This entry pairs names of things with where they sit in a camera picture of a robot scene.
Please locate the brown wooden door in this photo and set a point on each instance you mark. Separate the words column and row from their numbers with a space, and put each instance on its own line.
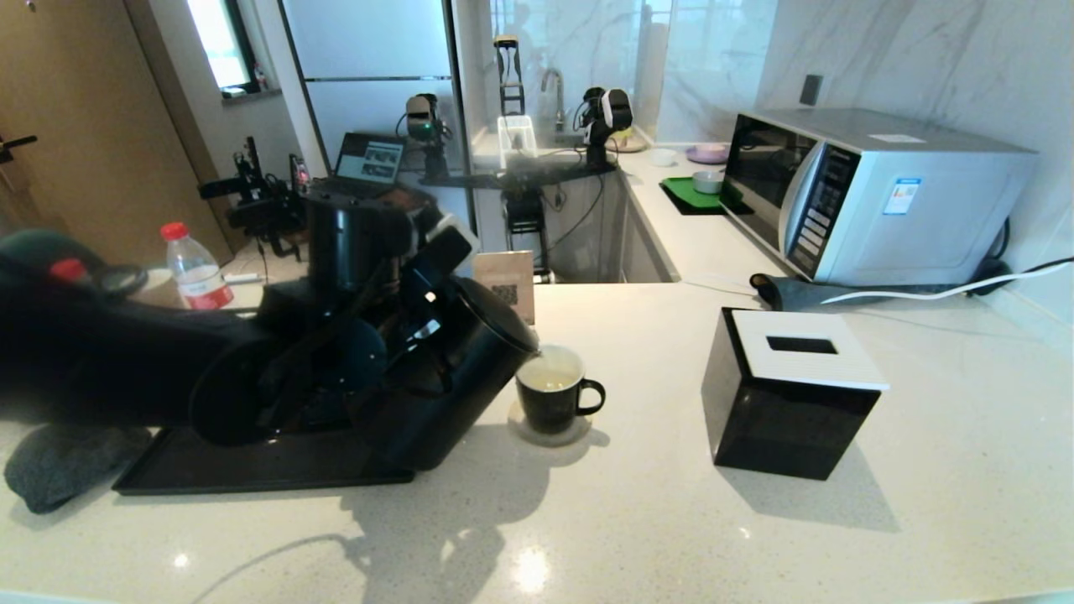
column 84, row 84

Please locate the metal sink faucet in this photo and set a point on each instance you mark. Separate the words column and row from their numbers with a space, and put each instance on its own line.
column 557, row 91

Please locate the grey device green light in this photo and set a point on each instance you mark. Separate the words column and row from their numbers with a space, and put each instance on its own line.
column 424, row 116

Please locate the black rectangular serving tray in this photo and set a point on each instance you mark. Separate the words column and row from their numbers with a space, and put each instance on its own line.
column 252, row 470

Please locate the dark grey fuzzy cloth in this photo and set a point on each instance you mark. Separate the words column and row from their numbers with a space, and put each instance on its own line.
column 67, row 470

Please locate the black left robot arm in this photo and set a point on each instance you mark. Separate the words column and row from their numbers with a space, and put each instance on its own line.
column 352, row 243

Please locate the green chair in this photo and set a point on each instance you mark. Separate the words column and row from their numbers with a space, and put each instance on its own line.
column 33, row 243

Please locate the black tissue box white lid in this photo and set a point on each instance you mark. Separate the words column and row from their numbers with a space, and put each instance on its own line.
column 780, row 428

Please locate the small white cup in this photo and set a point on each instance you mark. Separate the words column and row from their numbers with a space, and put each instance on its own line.
column 663, row 158

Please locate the dark grey wall socket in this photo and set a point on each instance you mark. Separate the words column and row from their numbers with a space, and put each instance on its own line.
column 810, row 91

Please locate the open black laptop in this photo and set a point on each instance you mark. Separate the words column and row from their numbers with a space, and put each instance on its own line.
column 369, row 159

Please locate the paper cup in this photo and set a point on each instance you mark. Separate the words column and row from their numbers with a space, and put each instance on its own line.
column 164, row 289

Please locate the silver microwave oven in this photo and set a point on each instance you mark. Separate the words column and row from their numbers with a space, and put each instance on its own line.
column 923, row 210

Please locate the black and white device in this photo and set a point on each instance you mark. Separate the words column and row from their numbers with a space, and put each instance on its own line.
column 608, row 116

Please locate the QR code sign stand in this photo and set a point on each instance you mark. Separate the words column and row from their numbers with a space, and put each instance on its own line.
column 503, row 273

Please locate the small grey bowl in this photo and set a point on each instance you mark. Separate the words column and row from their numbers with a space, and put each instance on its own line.
column 707, row 183

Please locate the purple plate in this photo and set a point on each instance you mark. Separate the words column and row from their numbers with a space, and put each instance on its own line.
column 707, row 154

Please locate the black framed window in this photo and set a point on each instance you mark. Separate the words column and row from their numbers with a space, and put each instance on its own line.
column 214, row 42

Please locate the clear plastic bottle red cap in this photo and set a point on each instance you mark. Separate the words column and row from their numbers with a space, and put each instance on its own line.
column 69, row 268
column 197, row 277

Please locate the frosted glass sliding door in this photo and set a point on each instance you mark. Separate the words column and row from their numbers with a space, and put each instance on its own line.
column 369, row 50

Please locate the round white coaster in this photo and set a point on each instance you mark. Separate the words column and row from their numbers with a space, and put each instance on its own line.
column 550, row 441

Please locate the black upright stand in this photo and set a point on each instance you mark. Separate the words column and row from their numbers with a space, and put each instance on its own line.
column 509, row 91

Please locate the black electric kettle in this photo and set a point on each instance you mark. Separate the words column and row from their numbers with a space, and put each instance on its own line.
column 453, row 394

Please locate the green tray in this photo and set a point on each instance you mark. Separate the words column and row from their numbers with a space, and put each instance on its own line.
column 684, row 195

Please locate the black mug white inside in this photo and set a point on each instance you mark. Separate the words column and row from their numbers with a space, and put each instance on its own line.
column 554, row 407

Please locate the black metal rack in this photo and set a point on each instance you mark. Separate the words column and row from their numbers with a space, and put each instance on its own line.
column 526, row 221

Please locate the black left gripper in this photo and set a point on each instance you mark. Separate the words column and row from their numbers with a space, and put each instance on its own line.
column 415, row 315

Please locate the dark slate cloth bundle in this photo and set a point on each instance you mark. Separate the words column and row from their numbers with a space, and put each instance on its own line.
column 789, row 294

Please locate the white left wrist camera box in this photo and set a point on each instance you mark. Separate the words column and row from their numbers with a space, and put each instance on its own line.
column 457, row 231

